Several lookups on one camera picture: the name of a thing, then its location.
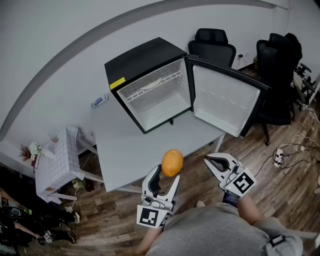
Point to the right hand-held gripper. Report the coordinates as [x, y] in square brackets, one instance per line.
[241, 183]

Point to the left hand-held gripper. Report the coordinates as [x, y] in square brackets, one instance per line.
[152, 203]

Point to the orange fruit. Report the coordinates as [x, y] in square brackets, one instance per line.
[172, 162]

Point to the black mini fridge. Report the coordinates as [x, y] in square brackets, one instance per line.
[145, 57]

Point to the person's right forearm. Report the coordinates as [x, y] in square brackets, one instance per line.
[248, 210]

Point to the person's left forearm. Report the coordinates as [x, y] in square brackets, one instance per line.
[150, 240]

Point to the small black screen device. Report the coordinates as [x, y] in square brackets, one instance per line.
[228, 199]

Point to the person's light shoe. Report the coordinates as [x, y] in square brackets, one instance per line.
[200, 204]

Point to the person's grey shirt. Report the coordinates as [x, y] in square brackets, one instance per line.
[212, 232]

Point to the small potted plant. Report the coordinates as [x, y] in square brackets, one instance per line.
[78, 184]

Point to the small white power strip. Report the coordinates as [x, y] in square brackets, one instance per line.
[68, 209]

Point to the white plate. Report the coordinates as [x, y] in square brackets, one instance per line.
[152, 85]

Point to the checked white tablecloth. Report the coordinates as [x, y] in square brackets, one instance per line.
[60, 160]

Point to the black mesh office chair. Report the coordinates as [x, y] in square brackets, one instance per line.
[296, 50]
[275, 75]
[212, 50]

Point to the wet wipes packet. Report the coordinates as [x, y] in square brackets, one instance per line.
[98, 101]

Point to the small brown cup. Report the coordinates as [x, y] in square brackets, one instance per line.
[55, 140]

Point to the white and red flower bouquet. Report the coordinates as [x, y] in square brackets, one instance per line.
[35, 148]

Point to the black wall plug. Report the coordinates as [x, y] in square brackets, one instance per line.
[240, 56]

